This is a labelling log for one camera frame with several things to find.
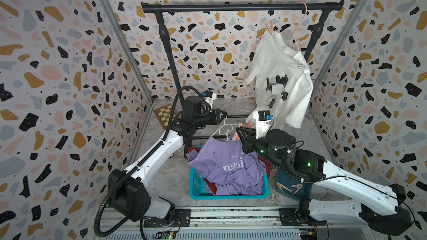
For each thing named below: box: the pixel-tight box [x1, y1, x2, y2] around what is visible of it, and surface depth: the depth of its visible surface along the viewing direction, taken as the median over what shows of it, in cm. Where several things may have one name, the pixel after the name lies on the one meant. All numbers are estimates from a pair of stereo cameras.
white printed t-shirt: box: [245, 30, 315, 128], surface depth 75 cm
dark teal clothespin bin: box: [275, 168, 313, 200], surface depth 83 cm
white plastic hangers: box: [211, 115, 240, 143], surface depth 75 cm
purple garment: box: [186, 136, 268, 196], surface depth 77 cm
